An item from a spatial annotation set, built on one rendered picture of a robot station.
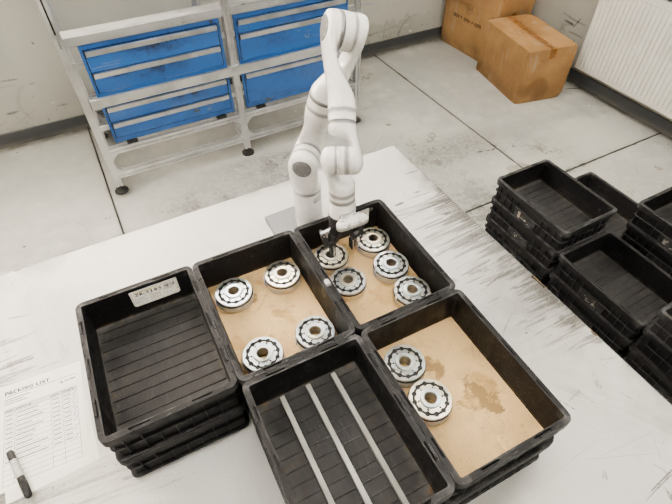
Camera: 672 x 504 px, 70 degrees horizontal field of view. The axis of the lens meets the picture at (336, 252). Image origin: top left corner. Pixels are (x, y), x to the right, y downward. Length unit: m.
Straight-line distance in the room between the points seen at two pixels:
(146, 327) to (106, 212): 1.81
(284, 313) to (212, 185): 1.89
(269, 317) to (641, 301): 1.51
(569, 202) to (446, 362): 1.30
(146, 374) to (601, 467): 1.14
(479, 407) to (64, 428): 1.04
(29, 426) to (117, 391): 0.29
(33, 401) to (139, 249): 0.57
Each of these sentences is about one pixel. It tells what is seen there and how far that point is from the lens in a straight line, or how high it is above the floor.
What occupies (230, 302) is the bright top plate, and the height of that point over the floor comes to 0.86.
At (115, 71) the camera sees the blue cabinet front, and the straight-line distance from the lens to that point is 2.89.
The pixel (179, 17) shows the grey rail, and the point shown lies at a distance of 2.85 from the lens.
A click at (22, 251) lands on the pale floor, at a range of 3.12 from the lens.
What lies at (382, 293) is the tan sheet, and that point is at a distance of 1.37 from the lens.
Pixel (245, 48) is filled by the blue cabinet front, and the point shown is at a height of 0.69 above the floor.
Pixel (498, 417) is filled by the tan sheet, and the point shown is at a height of 0.83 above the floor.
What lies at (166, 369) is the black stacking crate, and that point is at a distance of 1.31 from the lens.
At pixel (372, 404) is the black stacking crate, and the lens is 1.20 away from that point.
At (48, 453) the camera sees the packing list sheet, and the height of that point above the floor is 0.70.
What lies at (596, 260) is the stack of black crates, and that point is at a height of 0.38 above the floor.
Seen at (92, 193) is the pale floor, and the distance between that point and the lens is 3.32.
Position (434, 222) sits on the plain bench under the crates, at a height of 0.70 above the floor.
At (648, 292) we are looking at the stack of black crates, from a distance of 2.31.
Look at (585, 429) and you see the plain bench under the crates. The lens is 1.45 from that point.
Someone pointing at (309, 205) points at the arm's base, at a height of 0.86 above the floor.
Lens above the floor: 1.91
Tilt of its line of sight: 47 degrees down
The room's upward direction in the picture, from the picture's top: straight up
